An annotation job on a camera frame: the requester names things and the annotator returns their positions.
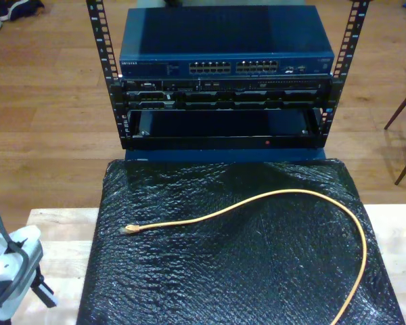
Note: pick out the black bubble mat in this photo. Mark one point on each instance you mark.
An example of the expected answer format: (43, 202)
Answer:
(223, 264)

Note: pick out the black rack server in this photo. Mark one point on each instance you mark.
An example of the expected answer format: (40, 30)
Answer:
(223, 98)

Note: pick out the dark sneaker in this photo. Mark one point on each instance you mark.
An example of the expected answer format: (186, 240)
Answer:
(20, 11)

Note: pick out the blue network switch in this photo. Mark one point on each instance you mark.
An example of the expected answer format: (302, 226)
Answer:
(223, 34)

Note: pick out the black rack frame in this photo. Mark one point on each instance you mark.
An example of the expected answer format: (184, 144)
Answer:
(101, 40)

